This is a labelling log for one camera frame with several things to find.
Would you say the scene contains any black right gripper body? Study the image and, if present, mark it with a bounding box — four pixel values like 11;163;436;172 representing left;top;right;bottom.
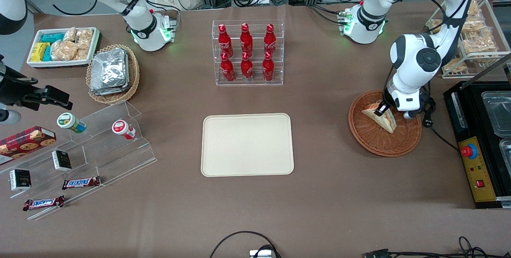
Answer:
0;56;39;109

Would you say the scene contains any triangular sandwich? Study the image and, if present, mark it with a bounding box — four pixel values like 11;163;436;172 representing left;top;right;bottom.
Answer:
362;99;398;133

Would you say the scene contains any brown wicker basket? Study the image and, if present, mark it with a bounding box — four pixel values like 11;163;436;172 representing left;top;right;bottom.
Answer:
348;89;422;158

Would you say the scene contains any white rectangular snack tray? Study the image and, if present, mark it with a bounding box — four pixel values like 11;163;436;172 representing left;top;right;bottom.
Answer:
26;27;100;69

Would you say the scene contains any light wicker basket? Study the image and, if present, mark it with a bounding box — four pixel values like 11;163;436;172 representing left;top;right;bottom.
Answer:
86;44;140;105

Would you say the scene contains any cream plastic tray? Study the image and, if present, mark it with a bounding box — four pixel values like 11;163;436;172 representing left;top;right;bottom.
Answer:
201;113;295;177

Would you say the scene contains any green lid yogurt cup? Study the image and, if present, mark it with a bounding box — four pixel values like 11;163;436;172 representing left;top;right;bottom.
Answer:
57;112;87;134

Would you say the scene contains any red cookie box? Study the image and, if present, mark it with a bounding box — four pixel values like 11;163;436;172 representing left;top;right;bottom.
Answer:
0;126;57;166

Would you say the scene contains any yellow snack pack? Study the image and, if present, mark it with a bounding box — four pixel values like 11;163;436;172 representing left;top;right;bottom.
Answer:
30;42;50;62

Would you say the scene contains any stack of foil containers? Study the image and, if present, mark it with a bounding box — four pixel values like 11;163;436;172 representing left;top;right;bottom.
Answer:
90;48;130;96

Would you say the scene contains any small black box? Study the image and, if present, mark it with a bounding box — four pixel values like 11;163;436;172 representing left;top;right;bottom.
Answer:
9;169;32;191
51;150;73;172

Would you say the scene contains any red lid yogurt cup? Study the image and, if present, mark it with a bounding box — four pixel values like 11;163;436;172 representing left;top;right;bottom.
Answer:
111;119;137;140

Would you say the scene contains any clear acrylic stepped display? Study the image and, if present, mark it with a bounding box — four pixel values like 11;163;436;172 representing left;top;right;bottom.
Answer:
0;100;158;222

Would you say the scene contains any grey metal bar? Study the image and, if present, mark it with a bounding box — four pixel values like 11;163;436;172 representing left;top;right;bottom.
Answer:
465;52;511;89

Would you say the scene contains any steel pan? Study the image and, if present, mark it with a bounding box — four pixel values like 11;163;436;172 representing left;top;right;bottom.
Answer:
481;91;511;138
499;139;511;167

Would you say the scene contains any snickers chocolate bar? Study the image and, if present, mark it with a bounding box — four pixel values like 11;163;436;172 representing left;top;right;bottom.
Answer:
62;176;101;190
23;195;65;211

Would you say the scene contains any black appliance with yellow panel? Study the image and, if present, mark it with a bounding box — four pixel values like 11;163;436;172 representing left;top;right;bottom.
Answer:
444;80;511;209

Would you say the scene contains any red cola bottle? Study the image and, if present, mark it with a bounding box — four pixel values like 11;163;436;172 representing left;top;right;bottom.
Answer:
240;23;253;56
218;24;234;57
220;52;236;82
263;24;277;56
241;52;254;81
262;52;275;81

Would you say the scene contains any clear acrylic bottle rack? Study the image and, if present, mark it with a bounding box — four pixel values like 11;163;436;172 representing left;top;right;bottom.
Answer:
212;20;285;87

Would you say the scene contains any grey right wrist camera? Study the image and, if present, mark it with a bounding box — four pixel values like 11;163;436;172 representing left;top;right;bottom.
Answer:
0;108;21;125

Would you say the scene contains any black power cable with plug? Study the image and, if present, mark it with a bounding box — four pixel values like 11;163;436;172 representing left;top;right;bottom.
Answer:
418;86;460;151

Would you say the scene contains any white wire rack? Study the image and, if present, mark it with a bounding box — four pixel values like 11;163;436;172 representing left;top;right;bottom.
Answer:
425;0;511;79

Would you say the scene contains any black connector with cable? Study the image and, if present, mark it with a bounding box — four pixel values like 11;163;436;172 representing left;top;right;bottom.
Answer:
363;236;511;258

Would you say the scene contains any black looped cable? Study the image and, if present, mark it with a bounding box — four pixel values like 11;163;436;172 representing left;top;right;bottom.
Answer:
210;231;282;258

